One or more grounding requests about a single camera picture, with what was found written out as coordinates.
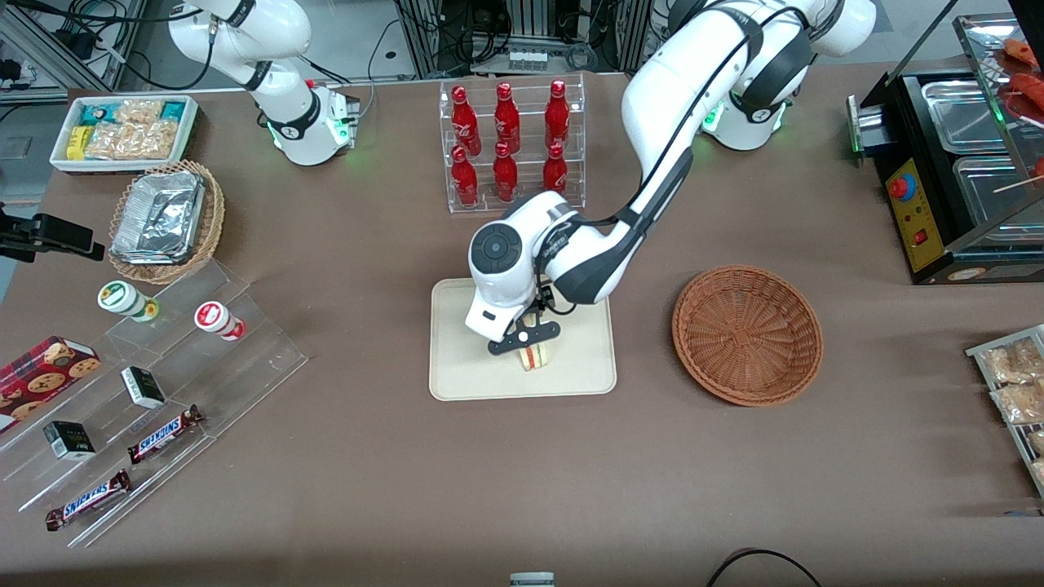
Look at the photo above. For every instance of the stack of foil containers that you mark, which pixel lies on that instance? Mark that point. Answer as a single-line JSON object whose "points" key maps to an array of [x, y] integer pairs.
{"points": [[159, 216]]}

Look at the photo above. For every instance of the yellow snack pack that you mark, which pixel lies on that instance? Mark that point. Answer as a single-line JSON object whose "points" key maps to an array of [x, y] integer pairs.
{"points": [[77, 143]]}

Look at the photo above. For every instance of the white snack bin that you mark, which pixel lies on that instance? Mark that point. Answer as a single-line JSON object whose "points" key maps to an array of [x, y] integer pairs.
{"points": [[61, 159]]}

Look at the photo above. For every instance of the black food warmer machine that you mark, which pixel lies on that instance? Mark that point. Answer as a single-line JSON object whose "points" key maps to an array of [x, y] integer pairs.
{"points": [[917, 212]]}

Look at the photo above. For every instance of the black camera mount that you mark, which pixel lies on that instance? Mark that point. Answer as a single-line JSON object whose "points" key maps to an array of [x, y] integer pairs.
{"points": [[49, 232]]}

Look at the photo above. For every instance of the green lid yoghurt cup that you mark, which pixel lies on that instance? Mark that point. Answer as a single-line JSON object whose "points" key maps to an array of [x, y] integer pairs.
{"points": [[122, 297]]}

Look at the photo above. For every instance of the Snickers chocolate bar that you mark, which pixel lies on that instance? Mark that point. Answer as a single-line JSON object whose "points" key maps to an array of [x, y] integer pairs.
{"points": [[163, 434], [86, 499]]}

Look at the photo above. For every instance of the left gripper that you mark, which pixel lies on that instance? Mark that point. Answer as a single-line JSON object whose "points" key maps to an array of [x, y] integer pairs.
{"points": [[546, 293]]}

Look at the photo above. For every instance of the small black box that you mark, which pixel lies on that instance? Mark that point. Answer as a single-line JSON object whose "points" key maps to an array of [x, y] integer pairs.
{"points": [[143, 387], [69, 440]]}

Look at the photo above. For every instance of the round brown wicker basket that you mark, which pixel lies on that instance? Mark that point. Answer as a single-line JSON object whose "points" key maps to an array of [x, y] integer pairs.
{"points": [[746, 334]]}

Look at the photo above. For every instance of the light wicker basket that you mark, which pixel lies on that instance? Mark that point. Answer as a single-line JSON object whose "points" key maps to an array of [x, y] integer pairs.
{"points": [[214, 220]]}

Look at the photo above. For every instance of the red lid yoghurt cup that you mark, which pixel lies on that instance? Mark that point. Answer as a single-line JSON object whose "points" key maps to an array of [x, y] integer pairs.
{"points": [[216, 318]]}

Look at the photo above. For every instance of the triangle sandwich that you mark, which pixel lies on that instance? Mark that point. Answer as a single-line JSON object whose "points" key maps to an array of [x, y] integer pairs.
{"points": [[535, 357]]}

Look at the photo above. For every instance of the clear bag of snacks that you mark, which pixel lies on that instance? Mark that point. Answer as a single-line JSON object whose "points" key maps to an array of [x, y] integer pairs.
{"points": [[1019, 403], [1015, 360]]}

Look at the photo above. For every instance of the clear acrylic step display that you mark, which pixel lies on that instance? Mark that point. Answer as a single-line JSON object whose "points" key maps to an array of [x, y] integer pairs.
{"points": [[245, 359]]}

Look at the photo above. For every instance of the cream plastic tray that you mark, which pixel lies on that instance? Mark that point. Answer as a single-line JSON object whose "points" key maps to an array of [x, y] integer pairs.
{"points": [[457, 367]]}

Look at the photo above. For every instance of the red cola bottle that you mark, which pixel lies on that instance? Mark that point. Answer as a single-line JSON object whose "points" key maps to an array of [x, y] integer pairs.
{"points": [[506, 118], [555, 171], [465, 179], [465, 122], [557, 118], [505, 175]]}

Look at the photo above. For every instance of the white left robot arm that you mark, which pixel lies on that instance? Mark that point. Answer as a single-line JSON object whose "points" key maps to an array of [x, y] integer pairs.
{"points": [[661, 106]]}

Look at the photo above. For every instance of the teal snack pack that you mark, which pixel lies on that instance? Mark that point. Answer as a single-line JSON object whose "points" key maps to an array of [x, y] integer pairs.
{"points": [[172, 111], [96, 112]]}

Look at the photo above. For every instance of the clear acrylic bottle rack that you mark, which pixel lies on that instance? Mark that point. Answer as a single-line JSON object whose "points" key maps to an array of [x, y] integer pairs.
{"points": [[530, 143]]}

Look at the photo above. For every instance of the red sausage on skewer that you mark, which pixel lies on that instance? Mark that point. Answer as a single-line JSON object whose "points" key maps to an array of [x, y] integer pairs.
{"points": [[1024, 50], [1032, 94]]}

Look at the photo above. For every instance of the small grey device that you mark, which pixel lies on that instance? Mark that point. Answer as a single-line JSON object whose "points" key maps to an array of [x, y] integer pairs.
{"points": [[532, 580]]}

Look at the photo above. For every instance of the tray of wrapped snacks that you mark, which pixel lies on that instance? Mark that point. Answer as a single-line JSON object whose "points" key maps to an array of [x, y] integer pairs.
{"points": [[1019, 440]]}

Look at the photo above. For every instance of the steel warmer pan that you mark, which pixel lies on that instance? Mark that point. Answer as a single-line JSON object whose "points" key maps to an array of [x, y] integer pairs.
{"points": [[962, 114], [991, 187]]}

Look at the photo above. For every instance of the clear bag of crackers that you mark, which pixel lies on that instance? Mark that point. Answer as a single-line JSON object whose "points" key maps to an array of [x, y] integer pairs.
{"points": [[130, 139]]}

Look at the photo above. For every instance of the red cookie box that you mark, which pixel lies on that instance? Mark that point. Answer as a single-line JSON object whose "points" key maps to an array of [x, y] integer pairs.
{"points": [[41, 375]]}

